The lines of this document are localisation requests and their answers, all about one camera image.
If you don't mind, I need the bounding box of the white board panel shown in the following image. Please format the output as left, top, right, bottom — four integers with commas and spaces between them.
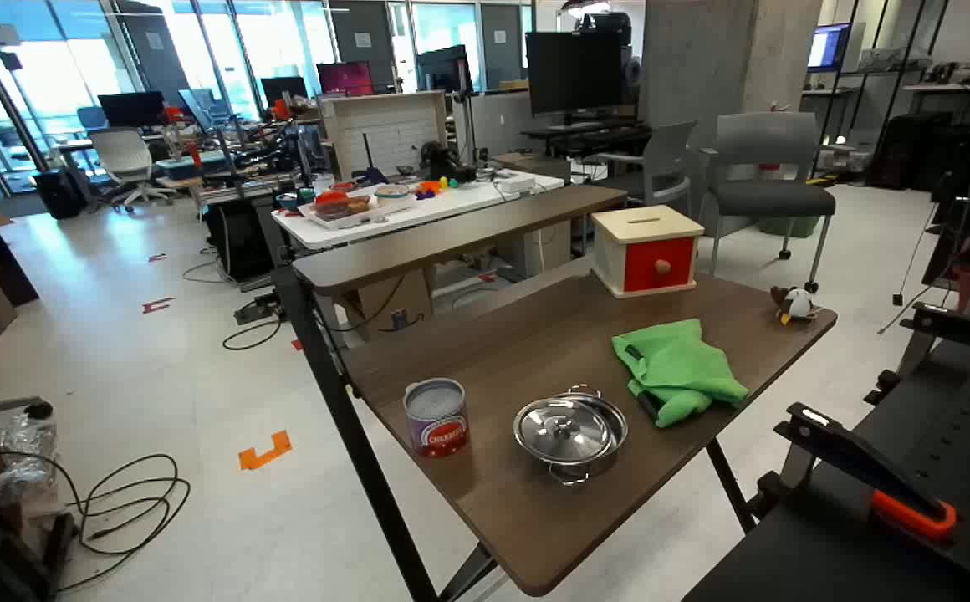
317, 89, 451, 182

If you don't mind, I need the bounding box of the red can with white lid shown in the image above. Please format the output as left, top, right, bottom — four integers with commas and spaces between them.
398, 373, 472, 460

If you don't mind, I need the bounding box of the monitor with blue screen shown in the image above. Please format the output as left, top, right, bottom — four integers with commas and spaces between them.
805, 21, 853, 73

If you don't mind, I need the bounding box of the large black monitor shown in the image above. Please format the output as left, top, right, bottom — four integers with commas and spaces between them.
526, 30, 629, 117

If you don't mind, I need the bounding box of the black table frame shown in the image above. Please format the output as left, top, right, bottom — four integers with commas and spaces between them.
272, 262, 764, 602

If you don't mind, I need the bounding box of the black cable coil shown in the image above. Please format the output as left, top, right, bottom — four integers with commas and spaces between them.
57, 449, 193, 594

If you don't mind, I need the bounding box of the white table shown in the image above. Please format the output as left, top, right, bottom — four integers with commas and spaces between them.
272, 166, 570, 254

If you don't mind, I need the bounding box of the thin black floor cable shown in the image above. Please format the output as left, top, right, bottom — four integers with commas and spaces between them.
222, 313, 289, 356

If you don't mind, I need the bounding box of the red tray of items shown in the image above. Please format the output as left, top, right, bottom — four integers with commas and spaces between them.
312, 184, 379, 223

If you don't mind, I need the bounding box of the green cloth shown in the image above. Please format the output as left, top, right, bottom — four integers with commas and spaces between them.
610, 318, 752, 431

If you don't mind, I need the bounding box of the small plush toy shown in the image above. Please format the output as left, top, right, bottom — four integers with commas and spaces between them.
771, 281, 821, 328

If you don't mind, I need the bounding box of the wooden box with red drawer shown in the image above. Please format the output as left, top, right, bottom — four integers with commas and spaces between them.
588, 199, 710, 302

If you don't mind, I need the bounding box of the small black monitor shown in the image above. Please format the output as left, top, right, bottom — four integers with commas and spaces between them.
98, 89, 167, 129

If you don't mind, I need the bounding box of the monitor with pink screen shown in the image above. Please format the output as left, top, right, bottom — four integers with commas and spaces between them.
316, 59, 379, 99

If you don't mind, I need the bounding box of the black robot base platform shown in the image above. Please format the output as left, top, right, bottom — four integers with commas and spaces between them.
682, 339, 970, 602

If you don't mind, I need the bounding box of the grey office chair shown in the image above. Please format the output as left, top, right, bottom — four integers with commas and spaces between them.
588, 117, 703, 211

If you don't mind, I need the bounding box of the white office chair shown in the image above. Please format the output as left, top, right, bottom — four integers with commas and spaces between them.
88, 128, 174, 214

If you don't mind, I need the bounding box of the black clamp with orange handle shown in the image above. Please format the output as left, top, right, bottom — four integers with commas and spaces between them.
900, 302, 970, 379
772, 399, 965, 550

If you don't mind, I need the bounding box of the grey chair with armrests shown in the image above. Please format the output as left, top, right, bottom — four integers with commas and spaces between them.
695, 107, 840, 295

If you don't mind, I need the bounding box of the clear plastic bottle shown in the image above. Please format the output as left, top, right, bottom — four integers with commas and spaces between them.
0, 399, 60, 494

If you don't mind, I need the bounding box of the long brown bench table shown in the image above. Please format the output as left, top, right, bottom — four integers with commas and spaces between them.
289, 182, 629, 295

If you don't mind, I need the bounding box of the silver metal bowl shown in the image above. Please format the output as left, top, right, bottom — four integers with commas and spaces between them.
507, 380, 633, 488

